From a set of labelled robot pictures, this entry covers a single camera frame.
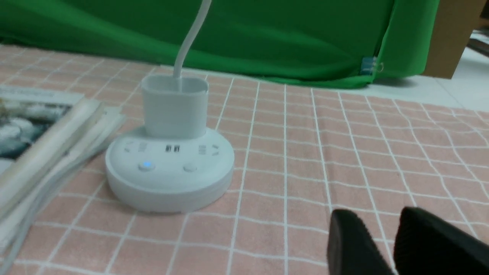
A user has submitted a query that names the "brown cardboard box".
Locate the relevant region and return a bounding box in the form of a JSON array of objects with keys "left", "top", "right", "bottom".
[{"left": 422, "top": 0, "right": 487, "bottom": 79}]

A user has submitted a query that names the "top book with photo cover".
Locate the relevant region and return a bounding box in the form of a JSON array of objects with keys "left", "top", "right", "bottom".
[{"left": 0, "top": 85, "right": 105, "bottom": 218}]

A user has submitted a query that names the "green backdrop cloth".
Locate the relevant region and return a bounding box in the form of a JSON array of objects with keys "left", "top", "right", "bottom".
[{"left": 0, "top": 0, "right": 439, "bottom": 89}]

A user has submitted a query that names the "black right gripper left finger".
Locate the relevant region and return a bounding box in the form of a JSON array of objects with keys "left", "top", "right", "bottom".
[{"left": 327, "top": 209, "right": 393, "bottom": 275}]

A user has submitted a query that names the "blue binder clip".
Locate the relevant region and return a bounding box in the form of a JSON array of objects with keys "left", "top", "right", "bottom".
[{"left": 359, "top": 57, "right": 384, "bottom": 76}]

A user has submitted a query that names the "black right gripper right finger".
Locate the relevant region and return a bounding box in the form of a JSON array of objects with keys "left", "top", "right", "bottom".
[{"left": 393, "top": 207, "right": 489, "bottom": 275}]

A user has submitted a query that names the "pink checkered tablecloth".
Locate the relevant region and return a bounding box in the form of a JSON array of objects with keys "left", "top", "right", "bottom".
[{"left": 0, "top": 45, "right": 489, "bottom": 275}]

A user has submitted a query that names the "lower white book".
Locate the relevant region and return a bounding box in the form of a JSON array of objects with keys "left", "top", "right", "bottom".
[{"left": 1, "top": 107, "right": 125, "bottom": 256}]

